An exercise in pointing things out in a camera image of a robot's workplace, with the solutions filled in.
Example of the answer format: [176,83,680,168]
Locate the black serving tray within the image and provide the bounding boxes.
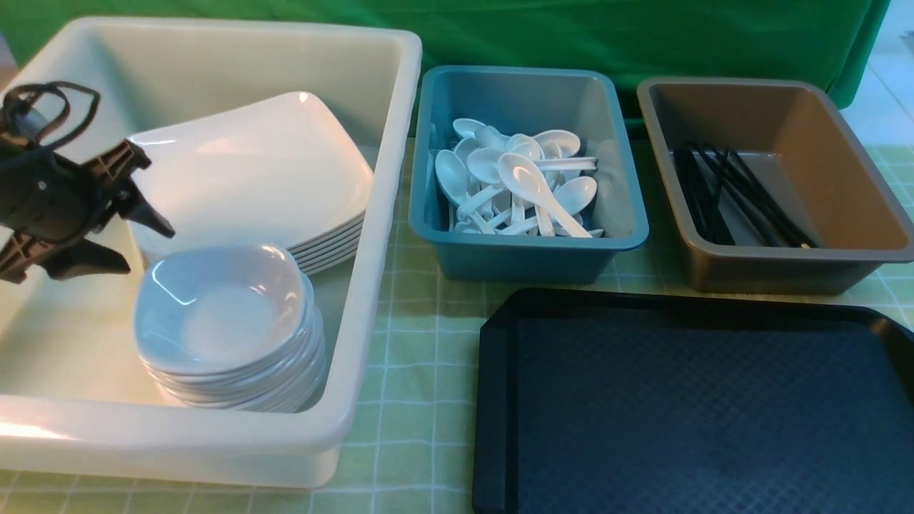
[471,288,913,513]

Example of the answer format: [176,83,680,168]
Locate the green backdrop cloth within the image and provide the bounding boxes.
[2,1,888,123]

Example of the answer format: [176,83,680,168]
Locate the brown plastic bin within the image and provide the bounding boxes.
[637,77,912,296]

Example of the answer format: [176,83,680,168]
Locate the white soup spoon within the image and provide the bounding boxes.
[498,153,592,238]

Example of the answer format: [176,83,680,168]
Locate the green checkered tablecloth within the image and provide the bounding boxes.
[2,140,912,513]

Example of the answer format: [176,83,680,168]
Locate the large white plastic tub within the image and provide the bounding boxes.
[2,16,423,488]

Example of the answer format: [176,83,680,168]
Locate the teal plastic bin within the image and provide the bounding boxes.
[408,66,649,283]

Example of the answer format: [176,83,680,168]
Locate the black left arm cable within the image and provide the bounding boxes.
[0,81,101,154]

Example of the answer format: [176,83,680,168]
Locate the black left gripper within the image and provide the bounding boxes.
[2,140,176,283]

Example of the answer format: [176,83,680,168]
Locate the stack of white bowls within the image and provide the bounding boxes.
[134,245,329,413]

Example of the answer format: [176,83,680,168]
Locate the black chopsticks in bin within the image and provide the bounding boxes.
[672,142,819,248]

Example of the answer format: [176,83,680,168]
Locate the pile of white spoons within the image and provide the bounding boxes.
[433,118,598,237]

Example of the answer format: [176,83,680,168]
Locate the stack of white square plates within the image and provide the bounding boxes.
[129,91,374,274]

